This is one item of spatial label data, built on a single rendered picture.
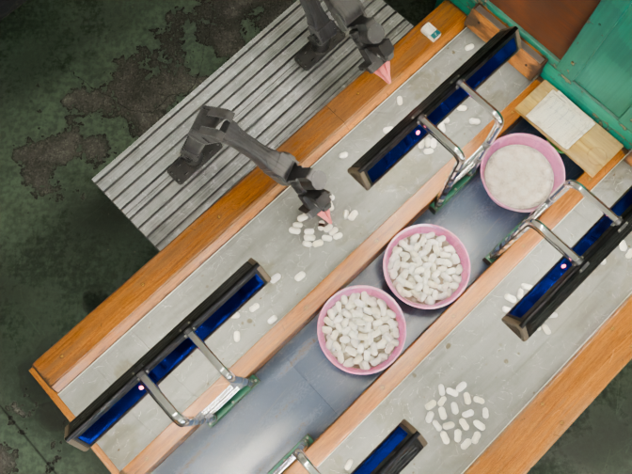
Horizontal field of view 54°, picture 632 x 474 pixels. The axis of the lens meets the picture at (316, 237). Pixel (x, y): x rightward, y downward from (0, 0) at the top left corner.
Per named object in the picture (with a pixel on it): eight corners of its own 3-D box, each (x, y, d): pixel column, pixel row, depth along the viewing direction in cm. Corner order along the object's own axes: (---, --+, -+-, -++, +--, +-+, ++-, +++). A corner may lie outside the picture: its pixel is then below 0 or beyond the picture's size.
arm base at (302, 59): (347, 23, 215) (333, 10, 217) (306, 59, 212) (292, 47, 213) (346, 36, 223) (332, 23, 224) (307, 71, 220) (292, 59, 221)
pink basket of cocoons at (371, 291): (300, 331, 196) (298, 327, 187) (360, 273, 200) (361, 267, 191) (359, 394, 190) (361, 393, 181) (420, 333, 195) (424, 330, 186)
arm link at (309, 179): (332, 170, 183) (303, 150, 176) (321, 197, 181) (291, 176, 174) (308, 171, 192) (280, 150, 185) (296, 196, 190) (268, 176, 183)
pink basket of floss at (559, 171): (473, 217, 204) (481, 209, 195) (474, 142, 211) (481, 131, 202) (556, 222, 203) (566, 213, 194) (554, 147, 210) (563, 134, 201)
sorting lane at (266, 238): (59, 395, 188) (56, 395, 186) (469, 25, 217) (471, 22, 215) (121, 471, 182) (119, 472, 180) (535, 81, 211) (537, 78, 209)
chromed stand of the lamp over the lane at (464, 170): (392, 176, 208) (409, 117, 165) (434, 137, 212) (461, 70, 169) (434, 214, 205) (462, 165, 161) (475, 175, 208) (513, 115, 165)
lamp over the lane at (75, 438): (66, 427, 155) (54, 428, 148) (252, 258, 165) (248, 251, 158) (86, 451, 153) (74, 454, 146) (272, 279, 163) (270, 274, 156)
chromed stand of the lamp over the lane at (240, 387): (172, 381, 193) (126, 374, 150) (220, 336, 196) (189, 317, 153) (213, 427, 189) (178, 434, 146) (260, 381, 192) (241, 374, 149)
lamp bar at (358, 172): (346, 172, 170) (347, 162, 163) (499, 31, 180) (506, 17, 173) (367, 192, 169) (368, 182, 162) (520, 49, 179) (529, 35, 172)
